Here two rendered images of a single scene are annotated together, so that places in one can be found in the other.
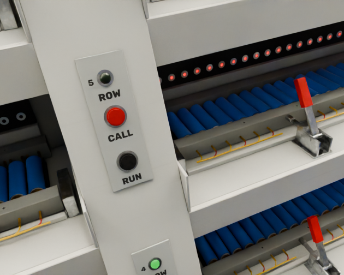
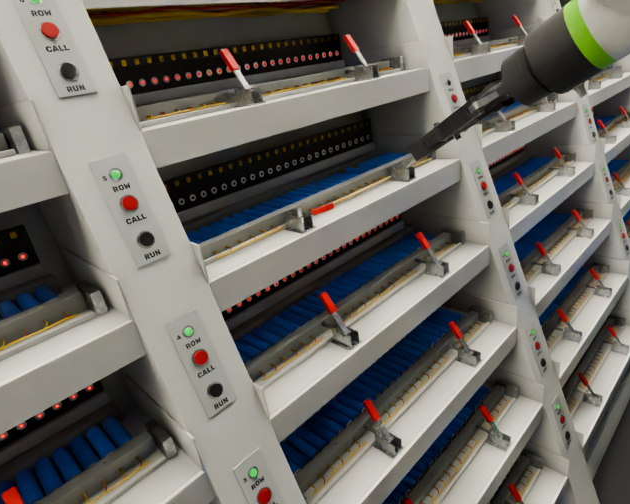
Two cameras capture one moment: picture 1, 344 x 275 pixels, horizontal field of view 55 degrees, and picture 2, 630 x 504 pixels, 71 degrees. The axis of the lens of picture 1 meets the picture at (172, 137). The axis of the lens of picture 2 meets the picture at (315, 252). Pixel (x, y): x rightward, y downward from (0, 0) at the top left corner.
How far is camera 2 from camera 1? 86 cm
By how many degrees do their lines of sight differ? 23
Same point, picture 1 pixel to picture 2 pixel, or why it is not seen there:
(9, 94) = (421, 89)
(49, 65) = (433, 76)
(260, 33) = (479, 72)
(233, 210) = (493, 153)
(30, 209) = not seen: hidden behind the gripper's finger
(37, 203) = not seen: hidden behind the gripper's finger
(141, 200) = (467, 138)
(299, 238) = (509, 194)
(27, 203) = not seen: hidden behind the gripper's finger
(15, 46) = (425, 68)
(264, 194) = (500, 145)
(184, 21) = (461, 63)
